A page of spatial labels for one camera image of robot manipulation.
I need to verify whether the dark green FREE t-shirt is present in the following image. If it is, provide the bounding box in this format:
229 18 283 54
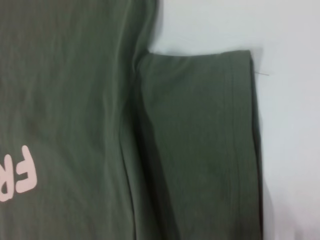
0 0 270 240

